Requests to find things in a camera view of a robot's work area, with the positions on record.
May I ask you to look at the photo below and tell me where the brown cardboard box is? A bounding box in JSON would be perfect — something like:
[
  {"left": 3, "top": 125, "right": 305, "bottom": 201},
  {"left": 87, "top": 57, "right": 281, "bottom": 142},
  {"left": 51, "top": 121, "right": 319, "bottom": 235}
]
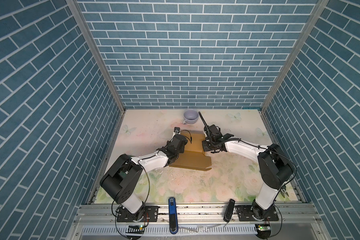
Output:
[{"left": 169, "top": 131, "right": 212, "bottom": 171}]

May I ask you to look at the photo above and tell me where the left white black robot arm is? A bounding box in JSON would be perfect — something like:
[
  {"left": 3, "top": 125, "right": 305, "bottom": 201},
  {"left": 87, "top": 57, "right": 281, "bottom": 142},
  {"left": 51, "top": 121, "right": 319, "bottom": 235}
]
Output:
[{"left": 100, "top": 134, "right": 189, "bottom": 214}]

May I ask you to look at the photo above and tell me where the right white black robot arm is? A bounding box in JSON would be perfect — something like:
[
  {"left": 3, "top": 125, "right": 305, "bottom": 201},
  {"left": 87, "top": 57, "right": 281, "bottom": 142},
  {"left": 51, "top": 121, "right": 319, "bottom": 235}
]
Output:
[{"left": 202, "top": 125, "right": 297, "bottom": 221}]

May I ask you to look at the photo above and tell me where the lavender ceramic cup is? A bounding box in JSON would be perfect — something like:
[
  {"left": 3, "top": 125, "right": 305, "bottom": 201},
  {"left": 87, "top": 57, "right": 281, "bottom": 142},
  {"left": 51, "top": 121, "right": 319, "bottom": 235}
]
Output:
[{"left": 183, "top": 109, "right": 199, "bottom": 125}]

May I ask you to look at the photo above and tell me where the black handheld device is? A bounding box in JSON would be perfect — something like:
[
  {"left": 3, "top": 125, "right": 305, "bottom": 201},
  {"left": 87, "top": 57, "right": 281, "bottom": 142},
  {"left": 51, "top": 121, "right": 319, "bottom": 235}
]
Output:
[{"left": 223, "top": 199, "right": 236, "bottom": 223}]

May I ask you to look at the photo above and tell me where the blue black handheld tool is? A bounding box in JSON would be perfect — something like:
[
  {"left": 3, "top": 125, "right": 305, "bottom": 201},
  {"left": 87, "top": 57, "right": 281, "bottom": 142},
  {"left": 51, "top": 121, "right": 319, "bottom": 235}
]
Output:
[{"left": 169, "top": 197, "right": 179, "bottom": 235}]

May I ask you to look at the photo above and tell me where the right green controller board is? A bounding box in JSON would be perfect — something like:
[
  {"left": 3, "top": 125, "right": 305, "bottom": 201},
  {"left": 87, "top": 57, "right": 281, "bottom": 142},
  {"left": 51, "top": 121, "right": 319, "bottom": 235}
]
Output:
[{"left": 256, "top": 225, "right": 272, "bottom": 232}]

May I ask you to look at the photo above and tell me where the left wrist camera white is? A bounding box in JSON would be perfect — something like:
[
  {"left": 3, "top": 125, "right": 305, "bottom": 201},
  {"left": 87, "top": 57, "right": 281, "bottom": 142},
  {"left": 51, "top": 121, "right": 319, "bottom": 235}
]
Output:
[{"left": 174, "top": 127, "right": 181, "bottom": 135}]

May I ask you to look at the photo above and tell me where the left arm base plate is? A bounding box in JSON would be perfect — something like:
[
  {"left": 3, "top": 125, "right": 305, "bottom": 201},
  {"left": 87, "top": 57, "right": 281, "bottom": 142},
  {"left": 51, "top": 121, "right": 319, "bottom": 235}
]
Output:
[{"left": 115, "top": 206, "right": 159, "bottom": 223}]

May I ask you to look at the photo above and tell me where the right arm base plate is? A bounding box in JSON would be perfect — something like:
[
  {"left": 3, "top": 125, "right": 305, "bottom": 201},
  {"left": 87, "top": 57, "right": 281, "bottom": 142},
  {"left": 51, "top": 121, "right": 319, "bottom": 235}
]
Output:
[{"left": 235, "top": 205, "right": 279, "bottom": 222}]

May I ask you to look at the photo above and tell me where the aluminium front rail frame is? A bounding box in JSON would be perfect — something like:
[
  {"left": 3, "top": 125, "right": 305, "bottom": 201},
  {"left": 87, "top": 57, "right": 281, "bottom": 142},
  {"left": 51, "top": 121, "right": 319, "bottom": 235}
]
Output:
[{"left": 67, "top": 202, "right": 330, "bottom": 240}]

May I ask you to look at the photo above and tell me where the white slotted cable duct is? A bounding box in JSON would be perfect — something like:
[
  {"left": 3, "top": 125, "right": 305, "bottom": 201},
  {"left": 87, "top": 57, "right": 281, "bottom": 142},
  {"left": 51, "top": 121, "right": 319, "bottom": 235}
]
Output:
[{"left": 82, "top": 224, "right": 258, "bottom": 237}]

